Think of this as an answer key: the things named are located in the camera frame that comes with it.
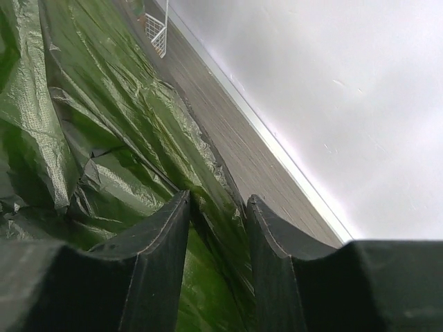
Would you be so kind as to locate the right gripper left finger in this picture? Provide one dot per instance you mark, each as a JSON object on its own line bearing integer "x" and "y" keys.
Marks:
{"x": 131, "y": 282}

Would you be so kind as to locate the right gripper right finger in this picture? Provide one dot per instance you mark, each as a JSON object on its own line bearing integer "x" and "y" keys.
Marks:
{"x": 302, "y": 284}

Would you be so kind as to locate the black trash bag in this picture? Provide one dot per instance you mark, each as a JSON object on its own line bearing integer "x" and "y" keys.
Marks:
{"x": 94, "y": 139}

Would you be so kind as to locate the white wire shelf rack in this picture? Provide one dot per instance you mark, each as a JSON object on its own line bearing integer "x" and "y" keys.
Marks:
{"x": 157, "y": 31}

